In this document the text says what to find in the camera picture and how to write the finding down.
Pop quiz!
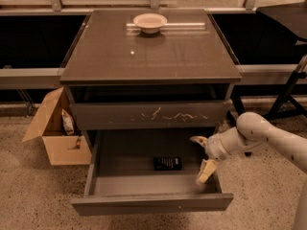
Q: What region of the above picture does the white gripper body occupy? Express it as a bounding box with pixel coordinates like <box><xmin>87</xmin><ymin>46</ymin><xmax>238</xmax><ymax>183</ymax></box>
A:
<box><xmin>205</xmin><ymin>127</ymin><xmax>256</xmax><ymax>160</ymax></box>

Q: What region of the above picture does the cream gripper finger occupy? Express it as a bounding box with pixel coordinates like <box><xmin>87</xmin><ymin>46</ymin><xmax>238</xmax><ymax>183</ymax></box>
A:
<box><xmin>196</xmin><ymin>159</ymin><xmax>219</xmax><ymax>184</ymax></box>
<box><xmin>190</xmin><ymin>136</ymin><xmax>207</xmax><ymax>148</ymax></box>

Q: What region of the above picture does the black rxbar chocolate bar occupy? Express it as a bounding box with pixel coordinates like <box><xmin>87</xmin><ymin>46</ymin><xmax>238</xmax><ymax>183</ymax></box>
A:
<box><xmin>153</xmin><ymin>157</ymin><xmax>182</xmax><ymax>171</ymax></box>

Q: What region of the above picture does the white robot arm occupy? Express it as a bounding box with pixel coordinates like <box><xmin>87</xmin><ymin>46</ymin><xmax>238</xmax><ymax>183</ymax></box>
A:
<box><xmin>190</xmin><ymin>112</ymin><xmax>307</xmax><ymax>185</ymax></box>

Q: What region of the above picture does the open grey middle drawer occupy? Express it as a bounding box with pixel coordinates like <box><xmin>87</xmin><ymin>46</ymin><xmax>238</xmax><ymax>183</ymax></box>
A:
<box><xmin>72</xmin><ymin>127</ymin><xmax>233</xmax><ymax>216</ymax></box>

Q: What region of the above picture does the dark grey drawer cabinet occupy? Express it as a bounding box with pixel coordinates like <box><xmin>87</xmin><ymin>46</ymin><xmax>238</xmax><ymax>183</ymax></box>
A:
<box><xmin>60</xmin><ymin>10</ymin><xmax>241</xmax><ymax>144</ymax></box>

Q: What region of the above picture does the closed scratched top drawer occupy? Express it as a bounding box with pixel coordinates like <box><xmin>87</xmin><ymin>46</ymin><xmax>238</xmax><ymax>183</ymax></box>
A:
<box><xmin>71</xmin><ymin>101</ymin><xmax>231</xmax><ymax>130</ymax></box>

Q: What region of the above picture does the white ceramic bowl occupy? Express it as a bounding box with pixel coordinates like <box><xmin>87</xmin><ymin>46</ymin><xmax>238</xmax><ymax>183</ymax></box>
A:
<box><xmin>133</xmin><ymin>13</ymin><xmax>168</xmax><ymax>34</ymax></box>

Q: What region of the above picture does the snack bag in box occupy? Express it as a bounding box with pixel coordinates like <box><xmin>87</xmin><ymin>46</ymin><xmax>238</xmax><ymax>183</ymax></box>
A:
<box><xmin>61</xmin><ymin>109</ymin><xmax>75</xmax><ymax>135</ymax></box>

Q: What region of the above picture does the dark side table top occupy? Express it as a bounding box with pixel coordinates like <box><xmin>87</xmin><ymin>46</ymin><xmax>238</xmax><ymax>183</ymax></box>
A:
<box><xmin>256</xmin><ymin>0</ymin><xmax>307</xmax><ymax>42</ymax></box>

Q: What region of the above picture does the open cardboard box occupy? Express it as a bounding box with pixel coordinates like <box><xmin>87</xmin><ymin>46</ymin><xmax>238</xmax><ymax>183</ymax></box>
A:
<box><xmin>23</xmin><ymin>88</ymin><xmax>92</xmax><ymax>166</ymax></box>

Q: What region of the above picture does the grey metal window rail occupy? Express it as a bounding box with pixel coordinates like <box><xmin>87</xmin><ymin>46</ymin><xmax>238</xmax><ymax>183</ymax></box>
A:
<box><xmin>0</xmin><ymin>64</ymin><xmax>296</xmax><ymax>89</ymax></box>

